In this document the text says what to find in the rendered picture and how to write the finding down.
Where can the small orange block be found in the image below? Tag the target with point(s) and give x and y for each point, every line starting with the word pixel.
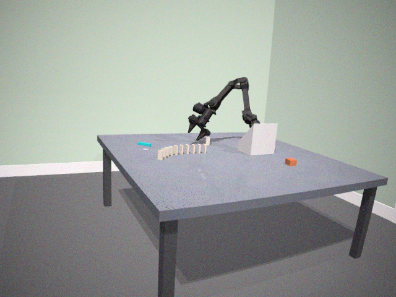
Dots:
pixel 290 161

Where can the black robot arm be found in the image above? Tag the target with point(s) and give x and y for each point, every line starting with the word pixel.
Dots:
pixel 215 102

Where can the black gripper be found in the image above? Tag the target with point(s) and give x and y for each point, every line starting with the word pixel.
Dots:
pixel 201 122

